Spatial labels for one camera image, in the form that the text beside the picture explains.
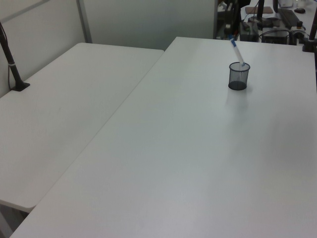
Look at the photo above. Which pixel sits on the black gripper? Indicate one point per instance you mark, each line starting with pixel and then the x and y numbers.
pixel 229 23

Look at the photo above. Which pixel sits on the black camera stand pole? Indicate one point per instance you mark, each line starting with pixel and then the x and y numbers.
pixel 11 64
pixel 311 34

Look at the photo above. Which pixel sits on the grey partition frame post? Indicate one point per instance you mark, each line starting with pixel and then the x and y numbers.
pixel 84 21

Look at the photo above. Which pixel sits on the black keyboard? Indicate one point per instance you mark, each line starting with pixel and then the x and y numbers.
pixel 288 15

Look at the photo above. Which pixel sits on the brown pad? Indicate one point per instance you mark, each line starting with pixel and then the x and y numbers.
pixel 255 10

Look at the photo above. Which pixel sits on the black monitor stand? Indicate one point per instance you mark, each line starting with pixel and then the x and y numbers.
pixel 260 12

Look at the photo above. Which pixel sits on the black computer mouse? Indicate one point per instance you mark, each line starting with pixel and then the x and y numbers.
pixel 300 10

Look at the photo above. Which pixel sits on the black mesh pen cup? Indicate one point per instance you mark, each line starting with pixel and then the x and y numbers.
pixel 238 77

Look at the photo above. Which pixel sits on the blue and white marker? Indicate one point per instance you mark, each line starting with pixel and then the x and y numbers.
pixel 238 52

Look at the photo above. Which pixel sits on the black electronics box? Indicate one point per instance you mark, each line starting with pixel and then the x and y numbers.
pixel 246 31

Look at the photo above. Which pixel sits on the grey equipment case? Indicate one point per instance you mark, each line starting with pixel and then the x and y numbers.
pixel 275 34

